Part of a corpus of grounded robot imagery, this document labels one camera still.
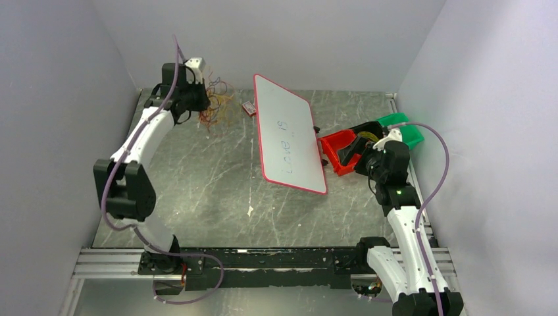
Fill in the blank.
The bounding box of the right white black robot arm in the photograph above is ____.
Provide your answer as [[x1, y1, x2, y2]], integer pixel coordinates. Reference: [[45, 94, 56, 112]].
[[338, 135, 464, 315]]

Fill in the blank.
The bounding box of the black aluminium base frame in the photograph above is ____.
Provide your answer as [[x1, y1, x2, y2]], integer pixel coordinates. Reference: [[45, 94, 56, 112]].
[[73, 238, 463, 315]]

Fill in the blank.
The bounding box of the red plastic bin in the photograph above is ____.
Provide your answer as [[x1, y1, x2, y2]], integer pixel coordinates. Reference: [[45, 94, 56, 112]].
[[318, 129, 356, 176]]

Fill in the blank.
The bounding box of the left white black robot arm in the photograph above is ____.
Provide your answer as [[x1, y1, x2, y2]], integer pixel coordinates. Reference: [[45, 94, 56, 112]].
[[93, 57, 210, 275]]

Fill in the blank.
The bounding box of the black plastic bin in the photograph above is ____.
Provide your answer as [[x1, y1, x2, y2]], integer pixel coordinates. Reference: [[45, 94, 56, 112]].
[[350, 121, 388, 143]]

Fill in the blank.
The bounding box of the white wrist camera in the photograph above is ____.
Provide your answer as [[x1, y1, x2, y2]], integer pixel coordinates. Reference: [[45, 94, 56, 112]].
[[372, 128, 403, 151], [184, 57, 205, 84]]

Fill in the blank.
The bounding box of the green plastic bin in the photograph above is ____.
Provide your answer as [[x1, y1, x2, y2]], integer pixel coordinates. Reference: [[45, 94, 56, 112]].
[[377, 113, 424, 149]]

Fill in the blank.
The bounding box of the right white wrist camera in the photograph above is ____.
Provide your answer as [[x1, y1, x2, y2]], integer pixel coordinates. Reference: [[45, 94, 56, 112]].
[[372, 128, 403, 151]]

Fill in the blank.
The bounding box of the purple cable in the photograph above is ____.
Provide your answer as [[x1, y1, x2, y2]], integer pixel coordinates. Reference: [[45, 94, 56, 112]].
[[205, 76, 232, 105]]

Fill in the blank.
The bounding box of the small red white box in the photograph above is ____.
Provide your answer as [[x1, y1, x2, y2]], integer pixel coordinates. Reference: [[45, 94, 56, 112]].
[[241, 101, 257, 117]]

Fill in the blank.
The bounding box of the yellow cable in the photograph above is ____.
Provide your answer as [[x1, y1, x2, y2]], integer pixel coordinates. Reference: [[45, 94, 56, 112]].
[[205, 65, 238, 132]]

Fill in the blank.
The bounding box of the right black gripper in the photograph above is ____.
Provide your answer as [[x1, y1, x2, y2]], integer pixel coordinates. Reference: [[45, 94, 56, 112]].
[[337, 134, 387, 182]]

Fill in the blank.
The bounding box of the pink framed whiteboard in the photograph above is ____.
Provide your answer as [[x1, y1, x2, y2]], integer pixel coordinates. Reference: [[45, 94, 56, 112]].
[[253, 74, 328, 195]]

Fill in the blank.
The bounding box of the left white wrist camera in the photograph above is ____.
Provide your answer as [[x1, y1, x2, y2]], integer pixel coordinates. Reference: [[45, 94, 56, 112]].
[[184, 57, 205, 84]]

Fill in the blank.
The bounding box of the orange cable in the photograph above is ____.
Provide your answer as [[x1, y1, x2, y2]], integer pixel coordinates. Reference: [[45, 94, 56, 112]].
[[198, 82, 238, 137]]

